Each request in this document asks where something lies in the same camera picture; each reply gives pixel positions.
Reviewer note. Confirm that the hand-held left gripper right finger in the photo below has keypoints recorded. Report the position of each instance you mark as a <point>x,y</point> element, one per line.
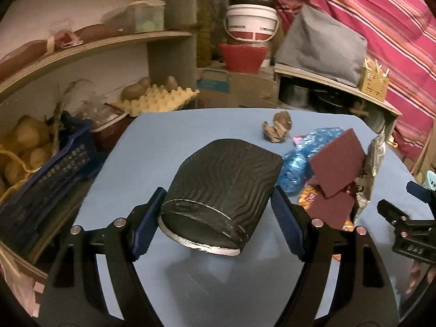
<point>288,226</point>

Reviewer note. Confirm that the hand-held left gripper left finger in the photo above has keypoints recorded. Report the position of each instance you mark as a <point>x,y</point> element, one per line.
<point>146,226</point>

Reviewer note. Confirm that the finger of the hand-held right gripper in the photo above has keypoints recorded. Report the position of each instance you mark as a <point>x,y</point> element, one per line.
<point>419,192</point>
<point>393,212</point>

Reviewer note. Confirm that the light blue plastic basket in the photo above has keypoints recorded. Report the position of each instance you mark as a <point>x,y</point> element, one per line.
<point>431,180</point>

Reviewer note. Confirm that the dark red scouring pad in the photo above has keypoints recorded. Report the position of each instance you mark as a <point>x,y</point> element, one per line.
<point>330,211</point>
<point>335,167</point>

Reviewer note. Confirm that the silver foil wrapper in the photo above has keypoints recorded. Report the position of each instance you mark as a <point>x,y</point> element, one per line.
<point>373,163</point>

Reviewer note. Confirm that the blue plastic bag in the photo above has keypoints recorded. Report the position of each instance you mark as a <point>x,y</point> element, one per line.
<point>296,167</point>

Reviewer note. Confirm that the black ribbed paper cup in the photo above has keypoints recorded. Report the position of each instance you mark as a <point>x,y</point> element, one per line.
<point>221,184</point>

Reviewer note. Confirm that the brown paper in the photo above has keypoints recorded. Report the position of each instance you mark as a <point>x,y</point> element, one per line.
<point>277,127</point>

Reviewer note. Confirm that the person's right hand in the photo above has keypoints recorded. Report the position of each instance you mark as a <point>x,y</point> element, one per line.
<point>416,276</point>

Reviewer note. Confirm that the metal container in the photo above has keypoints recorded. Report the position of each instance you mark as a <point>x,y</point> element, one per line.
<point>378,121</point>

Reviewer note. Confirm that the small pink scrap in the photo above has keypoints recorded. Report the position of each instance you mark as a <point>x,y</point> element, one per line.
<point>297,139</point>

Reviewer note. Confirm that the low wooden shelf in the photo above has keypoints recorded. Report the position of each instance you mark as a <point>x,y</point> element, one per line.
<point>381,104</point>

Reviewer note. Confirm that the clear lidded food container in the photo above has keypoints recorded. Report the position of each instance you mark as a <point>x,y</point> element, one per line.
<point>109,129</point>

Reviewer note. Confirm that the dark blue plastic crate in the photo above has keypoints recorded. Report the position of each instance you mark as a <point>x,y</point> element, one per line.
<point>51,184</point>

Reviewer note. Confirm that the yellow slotted basket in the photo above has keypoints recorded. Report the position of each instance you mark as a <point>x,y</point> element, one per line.
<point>373,85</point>

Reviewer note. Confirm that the yellow egg carton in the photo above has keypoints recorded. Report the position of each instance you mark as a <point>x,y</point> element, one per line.
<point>160,100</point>

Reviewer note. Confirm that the black frying pan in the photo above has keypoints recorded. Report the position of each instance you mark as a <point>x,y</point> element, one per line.
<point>330,100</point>

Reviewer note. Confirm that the steel pot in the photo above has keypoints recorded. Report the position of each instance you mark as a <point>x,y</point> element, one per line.
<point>296,95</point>

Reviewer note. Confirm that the bundle of pale sticks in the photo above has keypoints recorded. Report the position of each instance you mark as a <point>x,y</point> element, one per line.
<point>374,65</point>

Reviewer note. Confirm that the brown potato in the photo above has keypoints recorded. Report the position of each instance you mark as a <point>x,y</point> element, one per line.
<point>171,82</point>
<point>134,88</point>

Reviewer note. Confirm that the cardboard box blue print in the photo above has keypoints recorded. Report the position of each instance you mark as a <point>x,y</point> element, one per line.
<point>248,88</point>

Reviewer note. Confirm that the pile of potatoes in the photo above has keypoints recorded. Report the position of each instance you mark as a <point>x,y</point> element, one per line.
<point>27,136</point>

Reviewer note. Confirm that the tall wooden shelf unit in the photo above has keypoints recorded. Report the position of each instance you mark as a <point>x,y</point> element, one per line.
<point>170,61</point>

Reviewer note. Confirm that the red plastic basin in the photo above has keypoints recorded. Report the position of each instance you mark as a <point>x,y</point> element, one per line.
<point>243,58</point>

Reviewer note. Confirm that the grey fabric bag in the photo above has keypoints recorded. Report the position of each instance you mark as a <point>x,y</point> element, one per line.
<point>320,47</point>

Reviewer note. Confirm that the red striped cloth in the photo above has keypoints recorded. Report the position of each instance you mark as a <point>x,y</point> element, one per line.
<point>374,13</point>

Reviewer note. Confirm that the brown rounded bundle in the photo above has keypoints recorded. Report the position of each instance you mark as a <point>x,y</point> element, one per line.
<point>97,32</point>
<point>24,58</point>

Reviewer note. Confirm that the yellow oil bottle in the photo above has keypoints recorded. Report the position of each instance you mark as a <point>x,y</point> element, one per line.
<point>204,34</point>

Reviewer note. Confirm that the white plastic bucket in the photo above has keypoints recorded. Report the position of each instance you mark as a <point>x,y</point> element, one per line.
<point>252,20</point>

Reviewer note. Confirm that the clear plastic storage box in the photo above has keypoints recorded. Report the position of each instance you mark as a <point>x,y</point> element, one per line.
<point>146,17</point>

